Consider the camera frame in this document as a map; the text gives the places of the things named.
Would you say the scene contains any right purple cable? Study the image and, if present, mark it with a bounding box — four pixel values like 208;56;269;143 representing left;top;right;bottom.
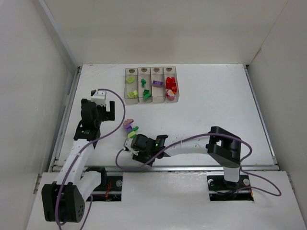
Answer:
115;134;282;197

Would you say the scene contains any green cone lego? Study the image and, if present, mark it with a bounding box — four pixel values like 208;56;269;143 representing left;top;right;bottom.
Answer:
141;79;146;88

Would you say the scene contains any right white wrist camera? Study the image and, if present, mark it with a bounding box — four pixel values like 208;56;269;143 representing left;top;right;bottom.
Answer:
123;138;138;156

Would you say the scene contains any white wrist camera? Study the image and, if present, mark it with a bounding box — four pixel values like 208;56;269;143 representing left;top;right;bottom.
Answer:
123;138;138;156
91;90;106;106

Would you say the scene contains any red arch lego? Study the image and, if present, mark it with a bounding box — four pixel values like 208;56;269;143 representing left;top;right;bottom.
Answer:
166;89;176;101

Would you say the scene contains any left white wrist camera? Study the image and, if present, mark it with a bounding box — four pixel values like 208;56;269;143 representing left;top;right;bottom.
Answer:
91;90;106;106

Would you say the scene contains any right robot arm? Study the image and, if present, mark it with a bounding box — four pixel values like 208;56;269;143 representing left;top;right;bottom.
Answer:
124;126;241;183

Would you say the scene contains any yellow-green slope lego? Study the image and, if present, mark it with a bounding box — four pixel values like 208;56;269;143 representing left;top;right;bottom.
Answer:
128;132;136;138

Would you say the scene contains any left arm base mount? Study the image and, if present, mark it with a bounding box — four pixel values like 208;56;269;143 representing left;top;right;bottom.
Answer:
77;172;123;202

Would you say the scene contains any clear bin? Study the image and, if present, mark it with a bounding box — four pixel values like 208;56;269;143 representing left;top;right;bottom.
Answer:
124;68;139;105
151;67;165;103
138;67;152;104
163;67;180;103

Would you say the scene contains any red ring lego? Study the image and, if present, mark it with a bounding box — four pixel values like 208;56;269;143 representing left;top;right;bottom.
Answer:
171;86;177;94

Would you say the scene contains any green small square lego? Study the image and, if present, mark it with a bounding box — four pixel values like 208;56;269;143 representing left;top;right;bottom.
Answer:
143;89;149;95

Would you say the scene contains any red large lego brick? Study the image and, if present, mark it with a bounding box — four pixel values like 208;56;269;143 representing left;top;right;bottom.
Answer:
165;77;177;89

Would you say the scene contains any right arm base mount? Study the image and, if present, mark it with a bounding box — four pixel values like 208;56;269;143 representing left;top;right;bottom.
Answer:
207;175;254;201

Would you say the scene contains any purple lego brick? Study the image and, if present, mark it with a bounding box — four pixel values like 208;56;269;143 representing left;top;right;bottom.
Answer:
152;80;164;88

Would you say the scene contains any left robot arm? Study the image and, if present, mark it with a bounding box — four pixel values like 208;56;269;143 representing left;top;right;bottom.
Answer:
41;99;115;224

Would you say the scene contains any purple flower lego piece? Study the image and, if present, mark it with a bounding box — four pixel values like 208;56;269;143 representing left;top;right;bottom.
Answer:
123;118;134;133

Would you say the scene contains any lime square lego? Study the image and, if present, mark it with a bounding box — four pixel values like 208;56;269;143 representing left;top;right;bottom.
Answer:
128;92;134;98
126;75;135;84

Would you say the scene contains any green round lego piece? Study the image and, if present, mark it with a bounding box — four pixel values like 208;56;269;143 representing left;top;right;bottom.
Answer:
130;126;139;132

